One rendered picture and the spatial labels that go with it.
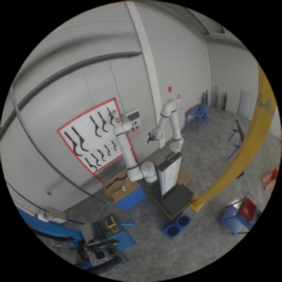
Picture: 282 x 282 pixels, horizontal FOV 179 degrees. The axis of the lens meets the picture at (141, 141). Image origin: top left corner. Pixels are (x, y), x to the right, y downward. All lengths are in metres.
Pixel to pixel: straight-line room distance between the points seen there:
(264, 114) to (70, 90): 2.60
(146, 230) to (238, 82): 9.96
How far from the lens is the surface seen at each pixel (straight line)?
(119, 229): 1.72
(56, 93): 2.11
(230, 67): 9.13
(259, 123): 0.94
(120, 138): 1.10
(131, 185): 1.93
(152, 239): 2.70
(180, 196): 1.87
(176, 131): 1.28
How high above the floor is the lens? 2.63
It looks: 38 degrees down
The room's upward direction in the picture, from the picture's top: 16 degrees counter-clockwise
